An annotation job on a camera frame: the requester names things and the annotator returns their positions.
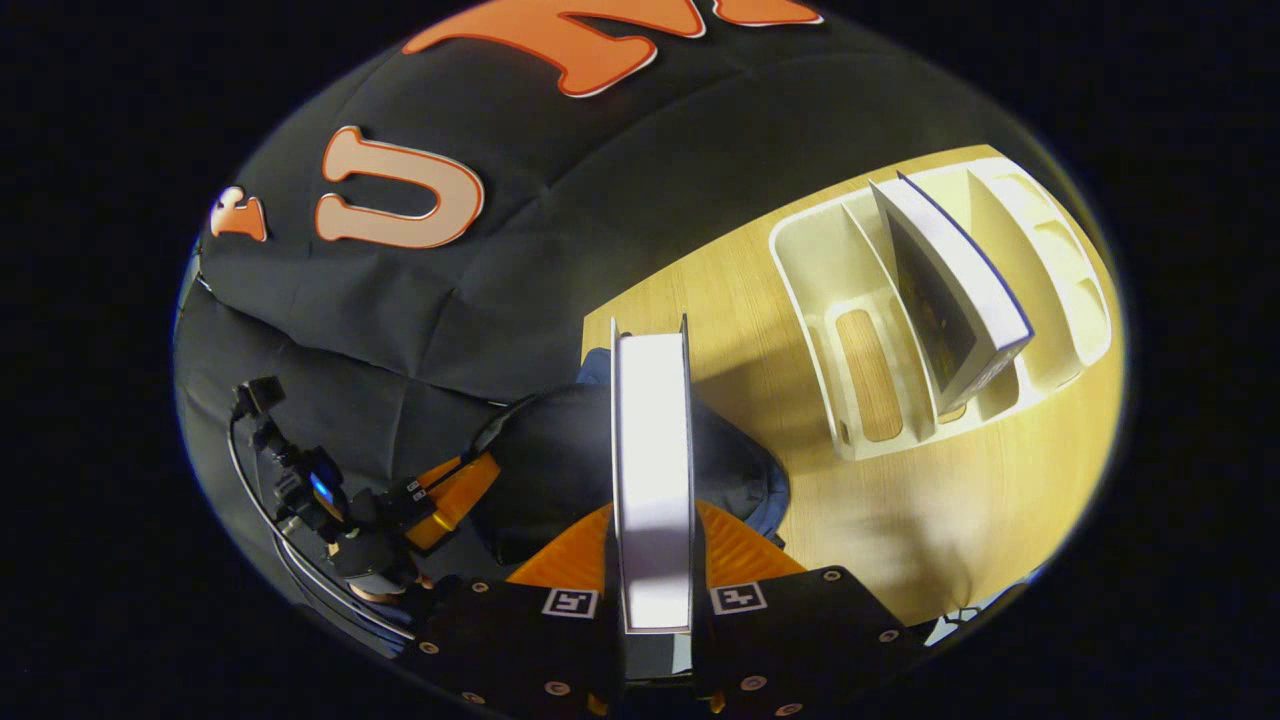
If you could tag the black backdrop cloth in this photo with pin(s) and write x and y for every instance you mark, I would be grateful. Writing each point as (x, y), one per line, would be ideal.
(500, 250)

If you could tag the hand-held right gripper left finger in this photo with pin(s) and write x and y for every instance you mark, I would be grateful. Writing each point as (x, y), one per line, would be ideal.
(520, 640)

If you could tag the white bookshelf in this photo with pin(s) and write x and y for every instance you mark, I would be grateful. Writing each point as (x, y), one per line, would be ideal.
(830, 270)

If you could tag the blue schoolbag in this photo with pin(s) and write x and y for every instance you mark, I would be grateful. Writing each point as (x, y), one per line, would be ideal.
(560, 460)

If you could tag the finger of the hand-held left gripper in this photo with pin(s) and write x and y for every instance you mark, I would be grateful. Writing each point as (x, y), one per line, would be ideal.
(445, 470)
(460, 510)

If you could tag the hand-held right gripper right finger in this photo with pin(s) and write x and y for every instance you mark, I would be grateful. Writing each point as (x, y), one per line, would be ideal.
(800, 640)

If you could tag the night picture cover book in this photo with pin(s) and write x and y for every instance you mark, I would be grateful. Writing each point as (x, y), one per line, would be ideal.
(960, 270)

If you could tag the dark cover book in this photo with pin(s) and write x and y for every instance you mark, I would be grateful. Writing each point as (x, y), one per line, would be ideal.
(652, 480)

